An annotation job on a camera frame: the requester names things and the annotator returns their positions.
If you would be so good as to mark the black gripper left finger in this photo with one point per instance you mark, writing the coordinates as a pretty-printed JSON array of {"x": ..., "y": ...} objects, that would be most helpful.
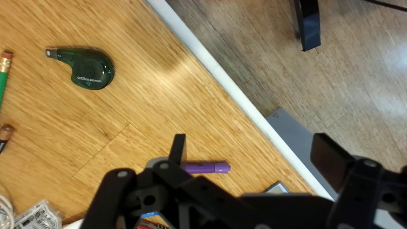
[{"x": 170, "y": 198}]

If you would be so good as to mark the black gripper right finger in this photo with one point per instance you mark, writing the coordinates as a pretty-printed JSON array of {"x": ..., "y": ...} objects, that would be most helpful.
[{"x": 364, "y": 191}]

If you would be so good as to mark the purple marker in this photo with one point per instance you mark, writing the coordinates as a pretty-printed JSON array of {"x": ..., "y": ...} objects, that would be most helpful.
[{"x": 210, "y": 168}]

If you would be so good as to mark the green correction tape dispenser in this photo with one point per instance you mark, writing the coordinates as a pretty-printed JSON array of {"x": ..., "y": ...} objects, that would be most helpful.
[{"x": 89, "y": 70}]

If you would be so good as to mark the black stand leg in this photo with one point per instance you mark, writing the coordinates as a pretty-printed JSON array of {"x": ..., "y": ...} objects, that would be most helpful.
[{"x": 308, "y": 25}]

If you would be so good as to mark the green pencil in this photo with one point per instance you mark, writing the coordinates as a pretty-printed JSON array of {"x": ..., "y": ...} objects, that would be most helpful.
[{"x": 3, "y": 77}]

